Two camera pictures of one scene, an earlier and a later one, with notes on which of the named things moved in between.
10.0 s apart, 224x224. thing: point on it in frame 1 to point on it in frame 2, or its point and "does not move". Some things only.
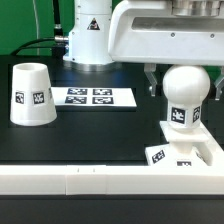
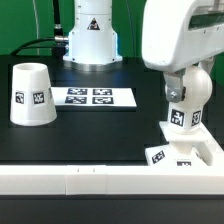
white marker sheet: (93, 97) does not move
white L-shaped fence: (117, 179) does not move
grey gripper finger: (219, 85) to (207, 64)
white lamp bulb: (185, 87) does not move
